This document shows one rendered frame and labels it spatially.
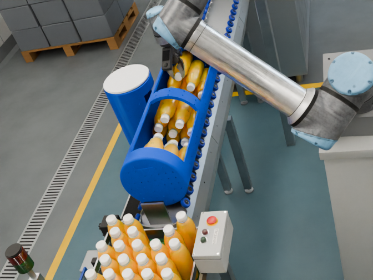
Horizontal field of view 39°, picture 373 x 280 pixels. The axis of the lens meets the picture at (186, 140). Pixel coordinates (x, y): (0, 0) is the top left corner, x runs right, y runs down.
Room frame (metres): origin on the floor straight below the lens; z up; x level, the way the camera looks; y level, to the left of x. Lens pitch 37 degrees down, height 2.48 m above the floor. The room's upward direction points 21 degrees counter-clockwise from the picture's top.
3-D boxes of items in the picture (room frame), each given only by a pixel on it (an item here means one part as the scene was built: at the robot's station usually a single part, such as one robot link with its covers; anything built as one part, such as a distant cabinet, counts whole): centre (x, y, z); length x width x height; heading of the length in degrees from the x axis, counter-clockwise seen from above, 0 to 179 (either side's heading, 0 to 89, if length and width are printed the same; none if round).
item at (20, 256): (1.37, 0.70, 1.23); 0.06 x 0.06 x 0.04
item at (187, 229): (1.39, 0.12, 0.99); 0.07 x 0.07 x 0.19
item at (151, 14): (2.25, -0.08, 1.47); 0.10 x 0.09 x 0.12; 18
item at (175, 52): (2.26, -0.08, 1.30); 0.09 x 0.08 x 0.12; 156
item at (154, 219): (1.57, 0.22, 0.99); 0.10 x 0.02 x 0.12; 66
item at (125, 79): (2.65, 0.20, 1.03); 0.28 x 0.28 x 0.01
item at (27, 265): (1.37, 0.70, 1.18); 0.06 x 0.06 x 0.05
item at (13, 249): (1.37, 0.70, 1.18); 0.06 x 0.06 x 0.16
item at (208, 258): (1.27, 0.04, 1.05); 0.20 x 0.10 x 0.10; 156
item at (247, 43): (3.40, -0.67, 0.31); 0.06 x 0.06 x 0.63; 66
